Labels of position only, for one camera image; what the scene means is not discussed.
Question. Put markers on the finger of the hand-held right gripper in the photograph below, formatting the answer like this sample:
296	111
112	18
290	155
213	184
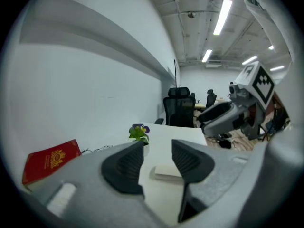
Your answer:
215	111

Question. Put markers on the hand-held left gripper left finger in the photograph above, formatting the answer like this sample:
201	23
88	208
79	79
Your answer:
123	168

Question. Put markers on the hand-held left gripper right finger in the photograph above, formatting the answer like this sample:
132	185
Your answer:
190	164

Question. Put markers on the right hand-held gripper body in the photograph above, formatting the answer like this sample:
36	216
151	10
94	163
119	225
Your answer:
249	98

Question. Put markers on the cream glasses case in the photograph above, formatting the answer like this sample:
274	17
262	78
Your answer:
166	172

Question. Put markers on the black mesh office chair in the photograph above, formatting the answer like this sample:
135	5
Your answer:
178	108
210	100

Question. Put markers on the light wooden desk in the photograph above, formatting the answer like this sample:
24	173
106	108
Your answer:
199	105

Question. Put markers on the long ceiling light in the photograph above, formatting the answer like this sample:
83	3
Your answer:
222	16
207	55
249	60
276	68
271	47

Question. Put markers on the small potted plant purple flowers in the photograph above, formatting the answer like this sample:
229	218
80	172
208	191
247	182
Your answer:
137	132

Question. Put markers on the white ceiling air conditioner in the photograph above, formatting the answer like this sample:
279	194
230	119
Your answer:
213	65

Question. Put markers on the thin black pole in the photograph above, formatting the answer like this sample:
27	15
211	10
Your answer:
175	73

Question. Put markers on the red book with gold emblem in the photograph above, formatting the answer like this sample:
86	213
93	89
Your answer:
47	161

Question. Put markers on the dome ceiling camera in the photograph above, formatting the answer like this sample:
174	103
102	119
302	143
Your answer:
191	14

